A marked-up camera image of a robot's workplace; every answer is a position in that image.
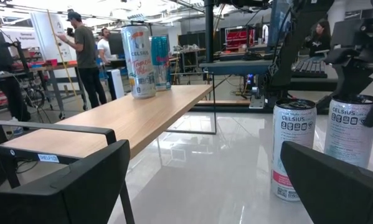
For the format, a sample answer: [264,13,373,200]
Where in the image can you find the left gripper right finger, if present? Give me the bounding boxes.
[280,140,373,224]

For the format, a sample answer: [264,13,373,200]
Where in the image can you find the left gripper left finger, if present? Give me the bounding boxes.
[0,139,131,224]

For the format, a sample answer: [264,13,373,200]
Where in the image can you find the white Celsius Peach Vibe can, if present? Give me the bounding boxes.
[324,94,373,169]
[270,98,318,202]

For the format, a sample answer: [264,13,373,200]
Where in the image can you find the white Celsius Tropical Vibe can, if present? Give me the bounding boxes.
[120,24,158,100]

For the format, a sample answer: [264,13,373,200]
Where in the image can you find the blue silver Red Bull can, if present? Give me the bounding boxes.
[150,35,172,92]

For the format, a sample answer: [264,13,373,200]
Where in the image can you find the person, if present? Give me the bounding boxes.
[57,11,108,109]
[304,18,332,60]
[97,27,119,65]

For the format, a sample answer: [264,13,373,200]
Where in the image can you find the grey desk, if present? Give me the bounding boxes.
[199,58,339,91]

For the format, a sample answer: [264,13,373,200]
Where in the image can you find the white box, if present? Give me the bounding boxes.
[106,68,125,100]

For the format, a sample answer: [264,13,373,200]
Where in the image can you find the workbench with metal legs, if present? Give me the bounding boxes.
[0,60,89,121]

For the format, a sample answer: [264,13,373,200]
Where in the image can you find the thin yellow pole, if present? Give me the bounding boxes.
[45,9,78,98]

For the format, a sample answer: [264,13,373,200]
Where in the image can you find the blue steel column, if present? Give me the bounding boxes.
[204,0,215,63]

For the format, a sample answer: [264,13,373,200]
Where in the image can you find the black computer screen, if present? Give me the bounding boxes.
[108,32,125,57]

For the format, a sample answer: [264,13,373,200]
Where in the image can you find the wooden shelf with black frame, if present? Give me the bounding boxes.
[0,72,218,224]

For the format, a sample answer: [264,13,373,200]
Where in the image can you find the black aluminium table frame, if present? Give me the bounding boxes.
[189,104,276,113]

